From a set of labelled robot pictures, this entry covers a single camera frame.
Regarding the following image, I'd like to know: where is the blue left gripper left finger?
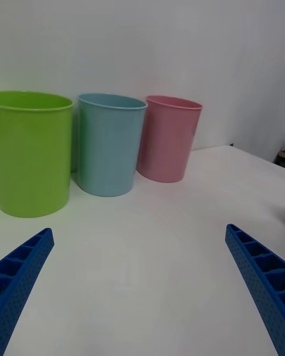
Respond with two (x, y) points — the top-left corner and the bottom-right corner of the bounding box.
(0, 227), (55, 356)

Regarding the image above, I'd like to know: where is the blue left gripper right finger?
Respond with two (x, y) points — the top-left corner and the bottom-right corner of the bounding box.
(224, 223), (285, 356)

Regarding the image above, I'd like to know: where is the green plastic waste bin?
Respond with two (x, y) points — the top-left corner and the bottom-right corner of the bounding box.
(0, 90), (74, 218)

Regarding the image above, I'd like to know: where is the pale blue plastic waste bin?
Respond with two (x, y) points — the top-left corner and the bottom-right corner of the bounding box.
(76, 93), (148, 198)

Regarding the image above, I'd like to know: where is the pink plastic waste bin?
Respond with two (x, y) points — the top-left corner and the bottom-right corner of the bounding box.
(136, 95), (203, 183)

